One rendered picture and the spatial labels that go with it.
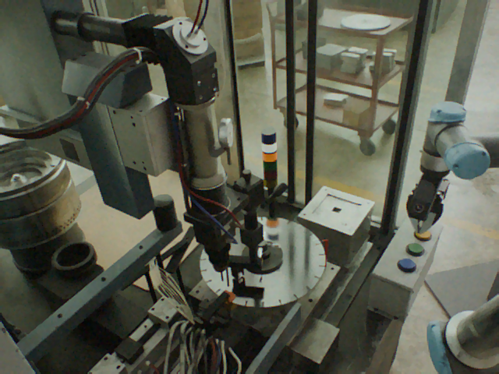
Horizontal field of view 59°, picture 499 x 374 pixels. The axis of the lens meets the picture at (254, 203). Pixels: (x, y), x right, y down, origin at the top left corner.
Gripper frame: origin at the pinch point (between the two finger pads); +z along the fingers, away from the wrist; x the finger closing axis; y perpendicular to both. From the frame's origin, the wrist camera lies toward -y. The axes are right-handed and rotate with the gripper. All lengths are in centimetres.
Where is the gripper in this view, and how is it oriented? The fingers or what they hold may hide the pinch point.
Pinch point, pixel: (419, 231)
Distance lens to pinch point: 125.6
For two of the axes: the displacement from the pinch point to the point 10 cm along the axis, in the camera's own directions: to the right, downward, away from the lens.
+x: -8.3, -3.0, 4.6
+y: 5.5, -5.4, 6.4
